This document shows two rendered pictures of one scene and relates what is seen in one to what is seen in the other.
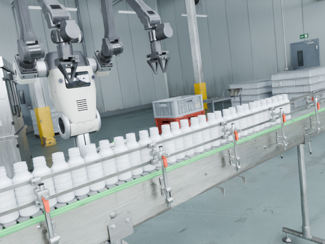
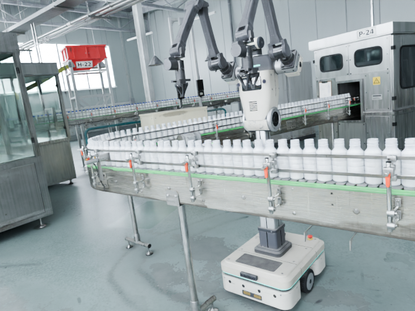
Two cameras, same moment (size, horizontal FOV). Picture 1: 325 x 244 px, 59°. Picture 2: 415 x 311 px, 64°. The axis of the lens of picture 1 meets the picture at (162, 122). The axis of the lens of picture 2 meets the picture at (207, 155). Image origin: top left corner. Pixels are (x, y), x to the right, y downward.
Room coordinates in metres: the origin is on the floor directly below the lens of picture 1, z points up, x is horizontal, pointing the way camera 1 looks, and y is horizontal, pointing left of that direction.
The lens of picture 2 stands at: (0.86, -1.60, 1.39)
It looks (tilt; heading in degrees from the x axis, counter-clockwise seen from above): 10 degrees down; 79
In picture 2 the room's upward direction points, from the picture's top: 7 degrees counter-clockwise
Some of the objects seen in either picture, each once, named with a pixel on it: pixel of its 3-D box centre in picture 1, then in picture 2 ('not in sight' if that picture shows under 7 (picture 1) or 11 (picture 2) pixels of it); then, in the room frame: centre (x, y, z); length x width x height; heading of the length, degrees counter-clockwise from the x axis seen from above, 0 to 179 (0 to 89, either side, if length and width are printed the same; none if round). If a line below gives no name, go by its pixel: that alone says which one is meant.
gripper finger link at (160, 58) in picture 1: (161, 63); (246, 79); (1.42, -0.03, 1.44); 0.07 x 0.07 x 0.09; 38
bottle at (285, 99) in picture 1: (285, 106); not in sight; (1.86, -0.81, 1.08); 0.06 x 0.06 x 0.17
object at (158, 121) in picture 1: (181, 121); not in sight; (3.91, -0.25, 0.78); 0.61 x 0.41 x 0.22; 135
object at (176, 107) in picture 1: (178, 106); not in sight; (3.90, -0.25, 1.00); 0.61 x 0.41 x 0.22; 135
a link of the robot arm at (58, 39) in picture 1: (63, 36); (178, 65); (1.15, 0.33, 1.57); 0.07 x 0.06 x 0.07; 40
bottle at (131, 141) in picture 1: (133, 154); (192, 155); (1.13, 0.13, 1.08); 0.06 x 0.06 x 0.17
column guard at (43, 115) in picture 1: (45, 126); not in sight; (8.26, 3.36, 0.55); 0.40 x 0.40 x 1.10; 38
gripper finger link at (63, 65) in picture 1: (67, 71); (183, 88); (1.16, 0.34, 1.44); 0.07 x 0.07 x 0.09; 38
